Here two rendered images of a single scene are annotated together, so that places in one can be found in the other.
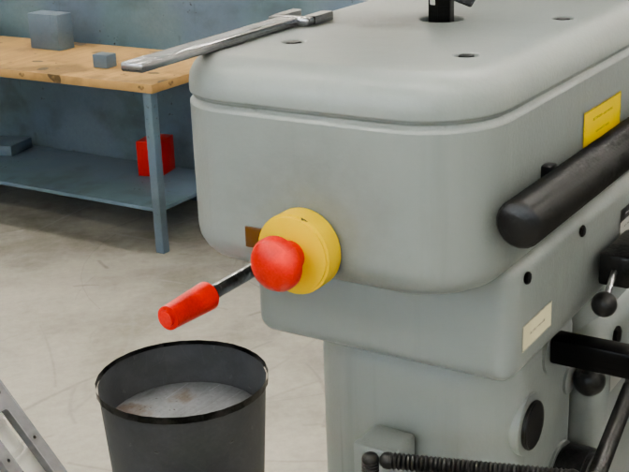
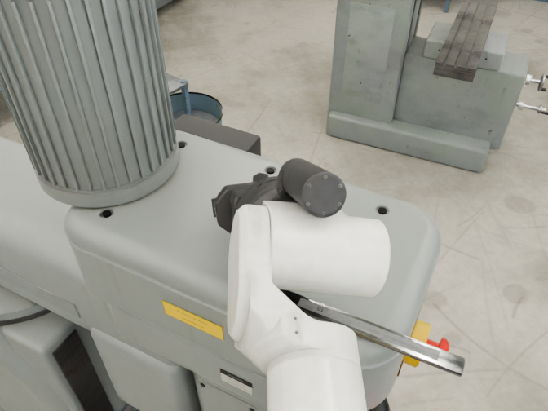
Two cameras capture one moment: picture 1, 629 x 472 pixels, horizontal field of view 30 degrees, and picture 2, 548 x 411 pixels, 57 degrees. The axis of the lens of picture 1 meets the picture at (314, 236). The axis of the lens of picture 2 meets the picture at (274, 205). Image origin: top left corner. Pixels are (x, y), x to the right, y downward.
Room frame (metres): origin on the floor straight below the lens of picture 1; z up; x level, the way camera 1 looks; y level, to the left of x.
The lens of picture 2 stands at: (1.01, 0.36, 2.35)
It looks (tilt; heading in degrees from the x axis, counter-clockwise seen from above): 43 degrees down; 264
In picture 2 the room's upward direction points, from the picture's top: straight up
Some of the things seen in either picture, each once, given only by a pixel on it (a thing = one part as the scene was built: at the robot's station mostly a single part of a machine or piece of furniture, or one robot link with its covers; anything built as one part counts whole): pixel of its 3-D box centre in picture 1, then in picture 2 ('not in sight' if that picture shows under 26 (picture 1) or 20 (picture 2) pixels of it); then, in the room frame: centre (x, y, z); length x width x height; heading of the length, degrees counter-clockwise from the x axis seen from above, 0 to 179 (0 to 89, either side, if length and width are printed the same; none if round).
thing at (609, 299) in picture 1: (614, 272); not in sight; (0.96, -0.26, 1.66); 0.12 x 0.04 x 0.04; 147
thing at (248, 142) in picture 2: not in sight; (217, 169); (1.05, -0.56, 1.62); 0.20 x 0.09 x 0.21; 147
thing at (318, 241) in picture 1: (299, 250); (417, 343); (0.79, 0.01, 1.76); 0.06 x 0.02 x 0.06; 57
